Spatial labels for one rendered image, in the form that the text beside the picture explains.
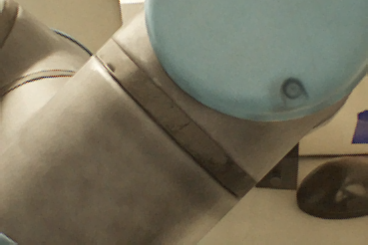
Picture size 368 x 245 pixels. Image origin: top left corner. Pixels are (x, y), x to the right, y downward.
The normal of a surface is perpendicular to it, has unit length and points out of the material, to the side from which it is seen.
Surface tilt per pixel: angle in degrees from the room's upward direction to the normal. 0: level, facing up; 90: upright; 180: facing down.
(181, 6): 61
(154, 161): 75
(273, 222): 0
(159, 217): 93
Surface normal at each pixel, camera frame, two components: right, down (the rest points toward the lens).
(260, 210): 0.00, -0.95
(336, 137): 0.09, 0.16
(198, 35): -0.08, -0.18
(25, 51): 0.65, -0.28
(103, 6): 0.32, 0.30
